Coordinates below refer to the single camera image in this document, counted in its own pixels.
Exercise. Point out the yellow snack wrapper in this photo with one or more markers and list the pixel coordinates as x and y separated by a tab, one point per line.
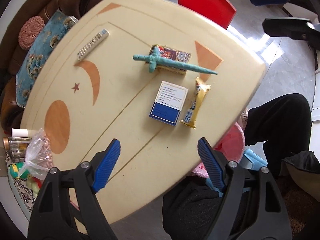
201	90

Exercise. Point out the red plastic chair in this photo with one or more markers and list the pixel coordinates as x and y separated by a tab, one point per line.
221	12

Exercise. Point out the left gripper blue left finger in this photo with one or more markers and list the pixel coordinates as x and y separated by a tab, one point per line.
103	164

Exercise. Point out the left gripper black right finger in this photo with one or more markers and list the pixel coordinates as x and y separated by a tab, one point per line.
214	162

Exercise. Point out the green clay sword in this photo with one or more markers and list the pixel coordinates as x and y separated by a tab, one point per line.
155	59

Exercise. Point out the patterned side cloth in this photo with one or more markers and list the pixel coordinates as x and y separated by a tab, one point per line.
23	195

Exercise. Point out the pink round cushion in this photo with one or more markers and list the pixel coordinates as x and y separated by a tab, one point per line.
29	32

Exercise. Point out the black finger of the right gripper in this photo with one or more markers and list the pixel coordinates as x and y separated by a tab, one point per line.
292	27

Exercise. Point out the white remote control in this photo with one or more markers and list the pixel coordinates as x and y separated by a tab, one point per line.
92	44

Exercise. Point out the blue floral blanket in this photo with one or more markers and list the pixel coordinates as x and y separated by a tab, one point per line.
54	30

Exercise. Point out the poker card box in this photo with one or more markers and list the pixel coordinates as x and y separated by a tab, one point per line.
172	54

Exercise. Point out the plastic bag of peanuts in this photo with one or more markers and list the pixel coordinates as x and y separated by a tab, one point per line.
38	157

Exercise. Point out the pink lined trash bin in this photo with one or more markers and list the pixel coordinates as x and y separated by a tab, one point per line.
232	144

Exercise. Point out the light blue plastic stool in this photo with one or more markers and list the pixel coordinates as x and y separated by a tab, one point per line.
250	160

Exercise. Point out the person black trouser leg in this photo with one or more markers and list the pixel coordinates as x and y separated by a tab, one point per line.
275	198

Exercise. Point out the green bottle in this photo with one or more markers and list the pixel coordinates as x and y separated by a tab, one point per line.
14	170

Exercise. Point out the glass jar with gold lid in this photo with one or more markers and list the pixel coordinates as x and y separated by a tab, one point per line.
16	146

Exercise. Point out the cream coffee table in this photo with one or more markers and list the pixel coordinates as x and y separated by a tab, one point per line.
83	105

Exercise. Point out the blue white medicine box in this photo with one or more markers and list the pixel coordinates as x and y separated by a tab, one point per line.
168	103

